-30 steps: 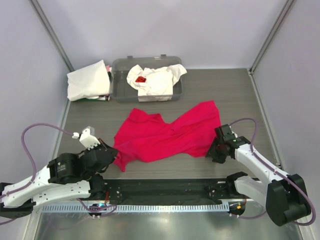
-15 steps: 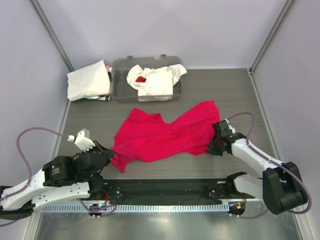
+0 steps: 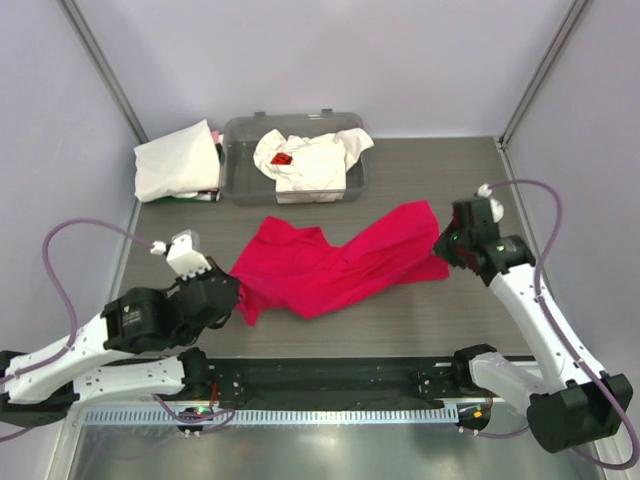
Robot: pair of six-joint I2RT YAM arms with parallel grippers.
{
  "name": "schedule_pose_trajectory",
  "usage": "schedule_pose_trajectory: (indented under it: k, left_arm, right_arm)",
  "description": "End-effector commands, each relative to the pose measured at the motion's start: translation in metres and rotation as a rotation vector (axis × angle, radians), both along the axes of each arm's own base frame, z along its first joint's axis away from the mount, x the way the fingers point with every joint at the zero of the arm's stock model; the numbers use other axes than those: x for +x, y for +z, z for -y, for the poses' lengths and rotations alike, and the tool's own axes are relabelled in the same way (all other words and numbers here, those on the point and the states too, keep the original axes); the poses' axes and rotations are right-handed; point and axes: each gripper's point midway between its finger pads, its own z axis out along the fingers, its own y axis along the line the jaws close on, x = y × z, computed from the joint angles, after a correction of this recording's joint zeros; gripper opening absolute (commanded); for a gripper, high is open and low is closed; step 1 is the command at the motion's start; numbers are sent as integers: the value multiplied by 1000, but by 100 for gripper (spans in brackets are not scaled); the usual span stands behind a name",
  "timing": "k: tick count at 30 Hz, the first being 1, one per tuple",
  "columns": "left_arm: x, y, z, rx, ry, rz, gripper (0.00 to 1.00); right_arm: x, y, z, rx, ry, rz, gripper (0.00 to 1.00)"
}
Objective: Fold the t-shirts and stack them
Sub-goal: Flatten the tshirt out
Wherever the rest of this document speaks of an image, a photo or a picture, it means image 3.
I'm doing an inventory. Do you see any white shirt in bin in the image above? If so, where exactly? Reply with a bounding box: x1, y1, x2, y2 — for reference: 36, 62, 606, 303
253, 128, 374, 204

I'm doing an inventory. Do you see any folded white shirt stack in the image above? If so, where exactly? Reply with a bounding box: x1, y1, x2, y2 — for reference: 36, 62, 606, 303
134, 120, 220, 203

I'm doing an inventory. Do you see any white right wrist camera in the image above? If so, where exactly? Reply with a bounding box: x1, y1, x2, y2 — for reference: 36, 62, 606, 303
476, 184, 504, 223

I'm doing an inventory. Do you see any slotted grey cable duct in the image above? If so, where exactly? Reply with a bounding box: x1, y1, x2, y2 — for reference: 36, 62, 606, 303
83, 404, 459, 427

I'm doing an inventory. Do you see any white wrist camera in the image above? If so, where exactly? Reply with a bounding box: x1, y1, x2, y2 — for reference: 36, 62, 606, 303
150, 230, 212, 280
476, 184, 504, 223

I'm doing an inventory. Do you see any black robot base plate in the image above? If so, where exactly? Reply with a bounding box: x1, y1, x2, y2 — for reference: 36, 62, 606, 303
193, 357, 489, 412

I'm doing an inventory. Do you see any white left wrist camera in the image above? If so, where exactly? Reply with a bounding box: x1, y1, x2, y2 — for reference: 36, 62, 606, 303
150, 230, 212, 280

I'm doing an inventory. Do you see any clear plastic storage bin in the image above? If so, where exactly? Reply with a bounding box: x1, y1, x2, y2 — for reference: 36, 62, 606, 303
221, 110, 373, 206

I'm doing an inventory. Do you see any red tag on shirt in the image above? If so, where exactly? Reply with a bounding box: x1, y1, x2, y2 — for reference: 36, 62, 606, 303
270, 152, 293, 165

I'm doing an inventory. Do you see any left aluminium frame post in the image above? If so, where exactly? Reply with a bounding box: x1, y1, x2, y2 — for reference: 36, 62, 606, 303
57, 0, 149, 143

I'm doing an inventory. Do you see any right aluminium frame post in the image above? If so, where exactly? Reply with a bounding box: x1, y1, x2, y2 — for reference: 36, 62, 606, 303
497, 0, 592, 151

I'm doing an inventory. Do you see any aluminium frame post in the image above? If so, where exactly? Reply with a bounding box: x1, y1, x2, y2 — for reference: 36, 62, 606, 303
497, 0, 592, 151
57, 0, 149, 143

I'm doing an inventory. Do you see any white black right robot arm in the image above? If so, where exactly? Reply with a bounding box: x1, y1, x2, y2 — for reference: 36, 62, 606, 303
434, 197, 633, 453

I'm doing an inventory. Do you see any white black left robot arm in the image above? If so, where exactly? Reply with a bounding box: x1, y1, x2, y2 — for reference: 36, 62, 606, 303
1, 270, 241, 429

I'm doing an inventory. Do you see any pink t shirt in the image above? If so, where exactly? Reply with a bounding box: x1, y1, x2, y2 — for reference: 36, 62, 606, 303
231, 200, 449, 325

